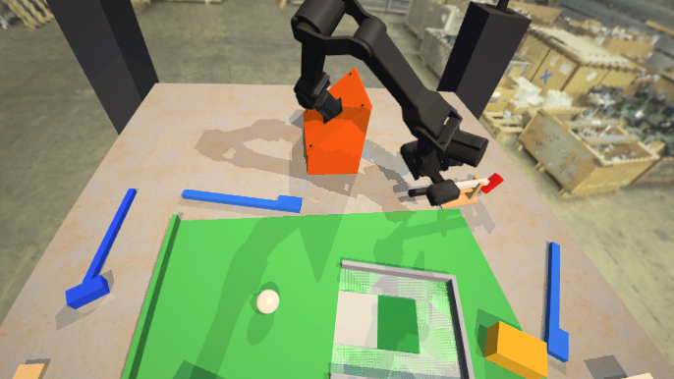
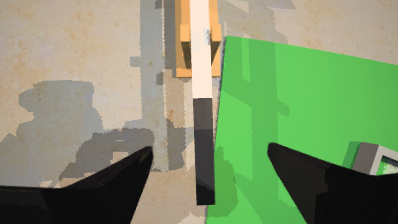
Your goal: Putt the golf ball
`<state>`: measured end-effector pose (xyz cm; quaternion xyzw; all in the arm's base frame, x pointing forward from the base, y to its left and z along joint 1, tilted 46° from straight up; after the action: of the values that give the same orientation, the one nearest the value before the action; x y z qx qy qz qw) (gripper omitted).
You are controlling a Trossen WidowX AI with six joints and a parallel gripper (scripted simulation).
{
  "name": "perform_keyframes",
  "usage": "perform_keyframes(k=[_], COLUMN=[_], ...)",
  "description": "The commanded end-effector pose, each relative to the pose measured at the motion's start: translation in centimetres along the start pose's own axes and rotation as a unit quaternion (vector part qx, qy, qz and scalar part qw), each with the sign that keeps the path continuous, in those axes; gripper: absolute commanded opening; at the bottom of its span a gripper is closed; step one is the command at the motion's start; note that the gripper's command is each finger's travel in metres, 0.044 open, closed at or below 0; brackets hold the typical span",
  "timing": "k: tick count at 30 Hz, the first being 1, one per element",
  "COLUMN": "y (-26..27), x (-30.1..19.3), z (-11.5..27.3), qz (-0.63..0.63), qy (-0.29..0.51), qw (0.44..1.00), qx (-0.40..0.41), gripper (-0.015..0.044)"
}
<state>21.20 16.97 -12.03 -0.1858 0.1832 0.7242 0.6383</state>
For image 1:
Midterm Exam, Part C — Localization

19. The white golf ball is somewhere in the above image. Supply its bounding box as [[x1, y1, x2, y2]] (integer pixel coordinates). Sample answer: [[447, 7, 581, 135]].
[[256, 290, 280, 314]]

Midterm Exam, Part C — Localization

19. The red putter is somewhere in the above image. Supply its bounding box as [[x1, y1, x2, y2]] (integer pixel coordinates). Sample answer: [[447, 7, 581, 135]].
[[408, 171, 504, 197]]

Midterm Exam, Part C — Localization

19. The green putting mat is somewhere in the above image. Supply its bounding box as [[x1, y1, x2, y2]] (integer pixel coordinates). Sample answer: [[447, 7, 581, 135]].
[[136, 209, 527, 379]]

